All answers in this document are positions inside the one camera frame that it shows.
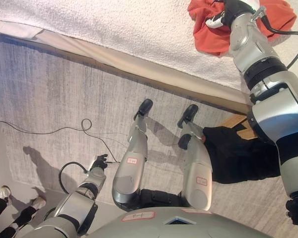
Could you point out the black left robot foot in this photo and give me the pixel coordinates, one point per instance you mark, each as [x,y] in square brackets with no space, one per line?
[144,106]

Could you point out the bed with white cover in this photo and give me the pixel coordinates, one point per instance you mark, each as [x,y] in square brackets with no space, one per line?
[114,27]

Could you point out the black garment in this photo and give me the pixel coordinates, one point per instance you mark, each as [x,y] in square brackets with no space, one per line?
[238,158]

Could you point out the silver right robot leg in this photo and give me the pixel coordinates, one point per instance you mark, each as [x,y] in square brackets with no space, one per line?
[197,171]

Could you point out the black right robot foot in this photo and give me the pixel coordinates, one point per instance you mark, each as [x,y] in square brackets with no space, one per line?
[188,112]

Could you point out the silver left robot leg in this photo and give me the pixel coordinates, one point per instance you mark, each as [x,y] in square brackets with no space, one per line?
[131,168]

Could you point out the cream mattress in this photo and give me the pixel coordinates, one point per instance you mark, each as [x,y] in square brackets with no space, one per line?
[129,59]

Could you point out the orange garment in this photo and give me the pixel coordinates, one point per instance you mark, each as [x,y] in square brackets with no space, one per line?
[208,34]

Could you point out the silver robot torso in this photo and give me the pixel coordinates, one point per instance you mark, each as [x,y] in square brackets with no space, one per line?
[178,223]

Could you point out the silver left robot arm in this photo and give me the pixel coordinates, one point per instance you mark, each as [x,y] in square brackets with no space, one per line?
[72,205]

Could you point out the wooden basket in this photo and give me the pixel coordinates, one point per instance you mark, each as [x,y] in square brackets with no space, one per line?
[234,122]

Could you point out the black robot foot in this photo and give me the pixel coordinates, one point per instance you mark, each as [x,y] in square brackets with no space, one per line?
[188,112]
[144,106]

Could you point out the silver robot leg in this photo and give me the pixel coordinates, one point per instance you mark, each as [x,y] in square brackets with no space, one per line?
[197,171]
[131,168]

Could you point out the white sneaker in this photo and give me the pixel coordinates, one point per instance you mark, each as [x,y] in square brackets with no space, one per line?
[3,192]
[39,202]

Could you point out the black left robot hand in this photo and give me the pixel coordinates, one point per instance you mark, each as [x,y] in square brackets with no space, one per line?
[99,162]

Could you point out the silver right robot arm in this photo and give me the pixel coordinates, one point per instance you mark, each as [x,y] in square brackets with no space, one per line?
[273,104]

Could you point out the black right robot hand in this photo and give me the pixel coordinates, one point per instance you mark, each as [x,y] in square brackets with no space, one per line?
[232,11]

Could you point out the grey woven rug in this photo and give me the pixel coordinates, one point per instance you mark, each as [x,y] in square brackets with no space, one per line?
[52,99]

